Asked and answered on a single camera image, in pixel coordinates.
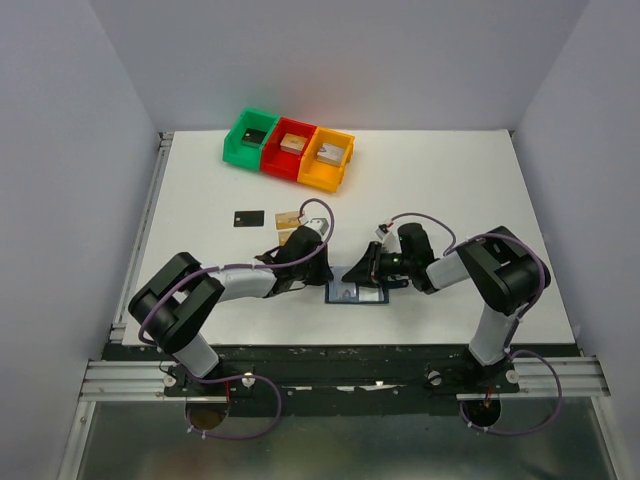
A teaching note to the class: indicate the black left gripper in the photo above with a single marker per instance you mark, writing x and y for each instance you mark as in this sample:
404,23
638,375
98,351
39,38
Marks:
314,262

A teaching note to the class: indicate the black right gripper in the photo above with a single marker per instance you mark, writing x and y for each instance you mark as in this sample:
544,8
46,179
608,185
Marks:
375,265

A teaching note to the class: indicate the navy blue card holder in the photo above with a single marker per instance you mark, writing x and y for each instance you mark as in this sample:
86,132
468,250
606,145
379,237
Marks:
379,295

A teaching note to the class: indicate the gold credit card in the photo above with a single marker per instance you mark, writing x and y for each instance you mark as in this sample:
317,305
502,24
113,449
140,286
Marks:
287,220
284,235

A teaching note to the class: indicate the black credit card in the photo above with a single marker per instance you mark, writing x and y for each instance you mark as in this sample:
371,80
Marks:
249,219

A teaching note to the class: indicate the light blue VIP card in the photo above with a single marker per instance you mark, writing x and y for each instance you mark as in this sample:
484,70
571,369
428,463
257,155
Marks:
344,292

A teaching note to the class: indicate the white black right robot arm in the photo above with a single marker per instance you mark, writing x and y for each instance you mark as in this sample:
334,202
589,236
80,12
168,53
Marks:
509,277

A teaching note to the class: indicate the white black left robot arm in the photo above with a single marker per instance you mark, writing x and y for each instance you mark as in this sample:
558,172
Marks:
174,304

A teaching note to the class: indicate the yellow plastic bin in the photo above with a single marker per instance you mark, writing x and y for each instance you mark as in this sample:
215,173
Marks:
317,174

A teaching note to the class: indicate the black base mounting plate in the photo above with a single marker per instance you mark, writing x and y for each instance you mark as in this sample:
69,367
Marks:
342,380

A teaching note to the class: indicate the red plastic bin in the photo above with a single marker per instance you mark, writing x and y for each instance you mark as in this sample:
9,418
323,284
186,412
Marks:
280,164

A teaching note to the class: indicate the metal block in yellow bin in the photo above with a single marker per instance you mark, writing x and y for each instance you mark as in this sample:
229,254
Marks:
330,154

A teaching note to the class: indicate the metal block in red bin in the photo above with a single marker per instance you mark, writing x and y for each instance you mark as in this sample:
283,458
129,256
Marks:
293,143

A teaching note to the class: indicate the green plastic bin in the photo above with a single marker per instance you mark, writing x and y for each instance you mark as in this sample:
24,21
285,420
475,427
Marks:
239,155

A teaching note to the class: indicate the metal block in green bin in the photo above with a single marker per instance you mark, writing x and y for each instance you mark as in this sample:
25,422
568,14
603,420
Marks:
253,137

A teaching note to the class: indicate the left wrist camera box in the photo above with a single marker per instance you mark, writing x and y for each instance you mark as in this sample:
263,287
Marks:
320,225

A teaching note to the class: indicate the aluminium rail frame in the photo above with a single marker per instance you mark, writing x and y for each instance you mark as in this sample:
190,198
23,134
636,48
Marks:
113,332

